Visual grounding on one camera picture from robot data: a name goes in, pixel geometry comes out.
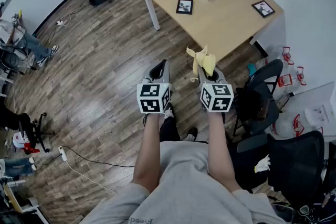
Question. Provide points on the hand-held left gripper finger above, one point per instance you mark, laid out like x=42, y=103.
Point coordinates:
x=167, y=73
x=147, y=74

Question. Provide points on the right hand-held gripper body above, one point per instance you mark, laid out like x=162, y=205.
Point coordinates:
x=218, y=98

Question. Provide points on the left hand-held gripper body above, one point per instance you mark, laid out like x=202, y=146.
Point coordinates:
x=151, y=98

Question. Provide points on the yellow wiping cloth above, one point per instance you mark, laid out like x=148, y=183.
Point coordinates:
x=207, y=61

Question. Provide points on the black floral print picture frame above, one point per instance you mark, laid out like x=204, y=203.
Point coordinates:
x=184, y=6

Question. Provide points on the person's right forearm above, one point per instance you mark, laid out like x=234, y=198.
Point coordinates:
x=220, y=152

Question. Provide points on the person's left forearm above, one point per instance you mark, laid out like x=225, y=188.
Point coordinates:
x=147, y=152

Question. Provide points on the person's left shoe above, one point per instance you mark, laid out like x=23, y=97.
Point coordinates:
x=168, y=112

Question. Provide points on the person's shoe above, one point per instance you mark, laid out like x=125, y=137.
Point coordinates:
x=168, y=112
x=191, y=134

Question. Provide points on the person's black trousers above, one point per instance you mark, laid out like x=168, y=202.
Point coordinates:
x=169, y=129

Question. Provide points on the black folding chair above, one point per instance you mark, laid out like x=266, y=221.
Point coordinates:
x=258, y=102

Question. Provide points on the person's right shoe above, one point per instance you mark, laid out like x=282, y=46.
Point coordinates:
x=191, y=134

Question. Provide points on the white table leg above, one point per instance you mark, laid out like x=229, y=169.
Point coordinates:
x=152, y=11

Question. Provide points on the pile of clear plastic bottles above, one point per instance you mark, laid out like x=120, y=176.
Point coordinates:
x=286, y=81

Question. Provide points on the white glove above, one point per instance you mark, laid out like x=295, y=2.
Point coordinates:
x=262, y=164

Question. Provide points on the person's grey shirt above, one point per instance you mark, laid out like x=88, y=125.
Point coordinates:
x=183, y=186

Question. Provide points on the white side table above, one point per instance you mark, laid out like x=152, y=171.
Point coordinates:
x=315, y=102

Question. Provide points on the black mesh office chair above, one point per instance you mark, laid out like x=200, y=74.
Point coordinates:
x=296, y=165

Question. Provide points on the white power strip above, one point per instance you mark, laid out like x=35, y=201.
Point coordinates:
x=63, y=154

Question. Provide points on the black wheeled chair base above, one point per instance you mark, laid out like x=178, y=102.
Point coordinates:
x=39, y=133

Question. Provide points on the black deer print picture frame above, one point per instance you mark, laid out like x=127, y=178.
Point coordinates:
x=263, y=9

